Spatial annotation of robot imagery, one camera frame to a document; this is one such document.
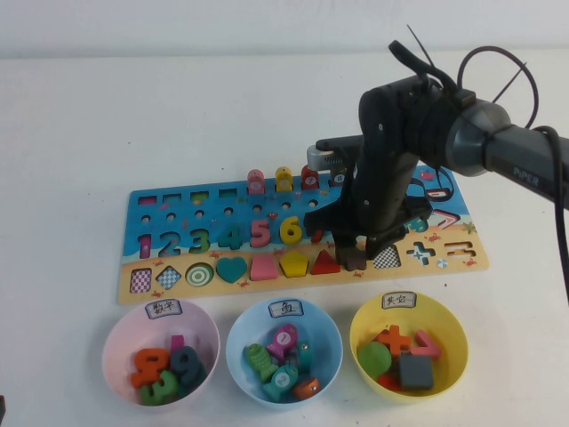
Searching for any teal fish with number two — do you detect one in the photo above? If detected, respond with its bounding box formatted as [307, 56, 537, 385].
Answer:
[261, 364, 300, 404]

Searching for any red wooden shape piece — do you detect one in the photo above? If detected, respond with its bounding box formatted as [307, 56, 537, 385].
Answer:
[377, 373, 404, 392]

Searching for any orange wooden plus sign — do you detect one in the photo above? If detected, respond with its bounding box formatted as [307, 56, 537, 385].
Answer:
[372, 324, 411, 357]

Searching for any black looped cable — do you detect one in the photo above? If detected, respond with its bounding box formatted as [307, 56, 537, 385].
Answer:
[389, 39, 541, 130]

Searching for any brown wooden star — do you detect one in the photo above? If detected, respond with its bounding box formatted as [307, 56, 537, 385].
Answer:
[341, 251, 369, 273]

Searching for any plain teal wooden fish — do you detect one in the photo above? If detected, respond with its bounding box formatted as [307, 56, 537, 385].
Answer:
[295, 340, 314, 374]

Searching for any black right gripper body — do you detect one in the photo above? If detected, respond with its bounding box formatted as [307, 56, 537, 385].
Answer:
[305, 149, 433, 253]

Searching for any pink wooden number five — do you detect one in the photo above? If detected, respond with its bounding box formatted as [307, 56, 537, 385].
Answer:
[250, 218, 272, 249]

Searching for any pink plastic bowl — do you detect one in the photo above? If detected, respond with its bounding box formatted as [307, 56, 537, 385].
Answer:
[100, 298, 221, 408]

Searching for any yellow wooden number six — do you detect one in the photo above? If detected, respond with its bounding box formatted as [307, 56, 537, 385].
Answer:
[278, 216, 304, 245]

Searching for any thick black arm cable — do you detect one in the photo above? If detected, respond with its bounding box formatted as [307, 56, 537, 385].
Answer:
[533, 125, 569, 308]

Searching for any red wooden triangle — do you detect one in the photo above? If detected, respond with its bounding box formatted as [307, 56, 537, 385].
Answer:
[309, 248, 342, 276]

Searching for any light blue plastic bowl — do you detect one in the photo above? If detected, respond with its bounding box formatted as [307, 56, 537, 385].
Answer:
[225, 296, 344, 405]

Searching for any pink wooden greater-than sign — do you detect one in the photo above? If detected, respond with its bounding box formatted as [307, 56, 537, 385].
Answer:
[408, 328, 443, 360]

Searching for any green striped wooden fish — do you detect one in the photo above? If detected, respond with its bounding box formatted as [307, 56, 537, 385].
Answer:
[242, 342, 279, 383]

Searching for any paper label on blue bowl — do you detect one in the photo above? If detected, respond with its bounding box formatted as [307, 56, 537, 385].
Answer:
[268, 298, 306, 318]

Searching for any paper label on yellow bowl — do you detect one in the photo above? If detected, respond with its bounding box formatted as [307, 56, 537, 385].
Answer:
[381, 291, 418, 310]

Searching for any orange wooden fish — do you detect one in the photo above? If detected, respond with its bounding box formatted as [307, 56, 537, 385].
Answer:
[292, 376, 321, 400]

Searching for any dark teal number nine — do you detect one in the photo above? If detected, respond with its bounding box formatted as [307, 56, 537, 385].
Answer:
[170, 345, 206, 391]

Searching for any yellow wooden pentagon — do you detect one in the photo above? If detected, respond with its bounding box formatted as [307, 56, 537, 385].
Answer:
[278, 250, 310, 279]

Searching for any colourful wooden puzzle board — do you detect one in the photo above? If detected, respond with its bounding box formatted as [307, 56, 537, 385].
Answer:
[117, 166, 490, 306]

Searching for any yellow plastic bowl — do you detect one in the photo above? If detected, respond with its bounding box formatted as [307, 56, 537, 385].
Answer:
[349, 291, 469, 406]

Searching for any yellow wooden fish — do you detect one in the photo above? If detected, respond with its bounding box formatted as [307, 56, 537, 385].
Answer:
[274, 166, 294, 193]

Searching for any pink wooden trapezoid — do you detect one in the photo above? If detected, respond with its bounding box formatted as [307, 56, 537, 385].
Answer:
[249, 255, 281, 282]

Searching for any pink wooden fish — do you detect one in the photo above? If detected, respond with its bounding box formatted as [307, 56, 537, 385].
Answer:
[246, 168, 267, 196]

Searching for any green wooden circle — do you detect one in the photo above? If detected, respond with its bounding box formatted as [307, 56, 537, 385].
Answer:
[357, 341, 393, 382]

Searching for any teal wooden number four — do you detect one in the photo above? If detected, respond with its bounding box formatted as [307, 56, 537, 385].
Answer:
[217, 222, 244, 250]

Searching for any paper label on pink bowl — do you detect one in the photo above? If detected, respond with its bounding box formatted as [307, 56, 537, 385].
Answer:
[145, 300, 184, 320]

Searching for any teal wooden heart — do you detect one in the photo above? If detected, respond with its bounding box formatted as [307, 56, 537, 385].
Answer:
[215, 256, 248, 285]

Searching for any magenta wooden fish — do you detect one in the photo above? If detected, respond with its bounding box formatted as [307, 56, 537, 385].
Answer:
[265, 323, 299, 360]

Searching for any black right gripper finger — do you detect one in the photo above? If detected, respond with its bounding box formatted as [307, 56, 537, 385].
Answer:
[333, 231, 359, 264]
[366, 233, 399, 261]

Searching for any green wooden number three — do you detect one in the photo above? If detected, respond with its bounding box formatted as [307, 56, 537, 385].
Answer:
[140, 369, 180, 407]

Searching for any orange wooden number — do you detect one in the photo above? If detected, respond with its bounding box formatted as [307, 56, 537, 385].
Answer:
[131, 348, 172, 388]

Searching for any grey wooden square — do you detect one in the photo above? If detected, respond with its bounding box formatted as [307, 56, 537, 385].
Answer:
[397, 354, 435, 391]

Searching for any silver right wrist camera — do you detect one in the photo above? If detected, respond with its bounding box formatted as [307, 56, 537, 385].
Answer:
[306, 137, 353, 175]

